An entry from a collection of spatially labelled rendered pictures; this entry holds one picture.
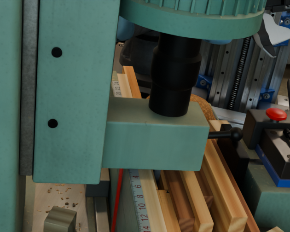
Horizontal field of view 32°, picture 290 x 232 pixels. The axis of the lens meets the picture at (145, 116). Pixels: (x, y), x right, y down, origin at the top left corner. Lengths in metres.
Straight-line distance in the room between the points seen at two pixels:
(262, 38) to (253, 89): 0.59
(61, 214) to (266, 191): 0.30
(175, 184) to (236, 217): 0.11
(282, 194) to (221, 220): 0.10
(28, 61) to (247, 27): 0.23
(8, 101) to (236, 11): 0.24
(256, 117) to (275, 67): 0.73
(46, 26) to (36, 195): 0.41
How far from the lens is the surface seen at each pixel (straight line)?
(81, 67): 0.53
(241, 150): 0.68
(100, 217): 0.80
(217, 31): 0.52
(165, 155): 0.64
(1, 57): 0.49
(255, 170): 0.71
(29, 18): 0.51
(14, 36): 0.48
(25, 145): 0.57
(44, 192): 0.87
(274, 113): 0.74
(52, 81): 0.54
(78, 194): 0.87
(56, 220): 0.76
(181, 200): 0.64
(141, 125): 0.61
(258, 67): 1.38
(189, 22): 0.51
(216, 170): 0.67
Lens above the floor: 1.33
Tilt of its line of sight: 28 degrees down
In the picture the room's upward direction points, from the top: 9 degrees clockwise
